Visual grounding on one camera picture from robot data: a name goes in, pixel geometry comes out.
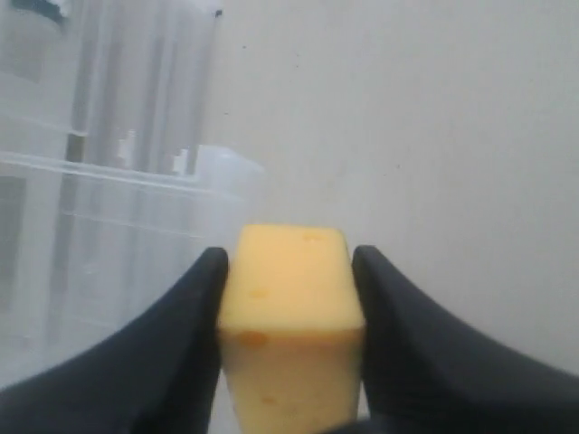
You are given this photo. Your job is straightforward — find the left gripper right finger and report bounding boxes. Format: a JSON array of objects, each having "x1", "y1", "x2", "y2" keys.
[{"x1": 352, "y1": 246, "x2": 578, "y2": 433}]

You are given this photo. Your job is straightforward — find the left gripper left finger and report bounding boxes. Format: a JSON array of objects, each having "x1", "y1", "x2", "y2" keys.
[{"x1": 1, "y1": 248, "x2": 229, "y2": 433}]

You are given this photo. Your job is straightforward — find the yellow cheese wedge block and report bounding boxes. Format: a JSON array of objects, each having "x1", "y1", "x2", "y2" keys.
[{"x1": 216, "y1": 224, "x2": 365, "y2": 433}]

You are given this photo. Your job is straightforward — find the clear drawer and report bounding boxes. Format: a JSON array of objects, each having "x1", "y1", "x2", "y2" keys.
[{"x1": 1, "y1": 146, "x2": 264, "y2": 373}]

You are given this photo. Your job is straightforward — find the white plastic drawer cabinet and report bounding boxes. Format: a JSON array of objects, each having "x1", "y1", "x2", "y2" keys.
[{"x1": 0, "y1": 0, "x2": 268, "y2": 200}]

